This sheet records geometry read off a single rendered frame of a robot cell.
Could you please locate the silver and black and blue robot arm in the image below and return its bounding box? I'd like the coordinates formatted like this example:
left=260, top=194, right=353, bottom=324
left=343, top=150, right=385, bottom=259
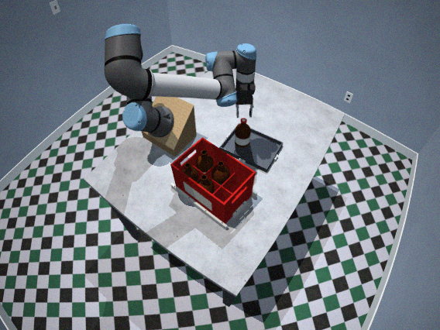
left=105, top=24, right=256, bottom=137

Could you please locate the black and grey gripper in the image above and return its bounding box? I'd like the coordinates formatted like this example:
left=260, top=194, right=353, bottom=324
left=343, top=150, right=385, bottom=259
left=235, top=71, right=256, bottom=118

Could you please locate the red crate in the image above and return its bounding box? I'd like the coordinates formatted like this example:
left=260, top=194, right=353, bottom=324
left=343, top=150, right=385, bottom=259
left=174, top=143, right=256, bottom=223

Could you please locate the brown glass bottle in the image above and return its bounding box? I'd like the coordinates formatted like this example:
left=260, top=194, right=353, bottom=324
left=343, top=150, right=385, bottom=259
left=196, top=150, right=214, bottom=174
left=197, top=174, right=215, bottom=194
left=211, top=161, right=230, bottom=185
left=182, top=163, right=199, bottom=182

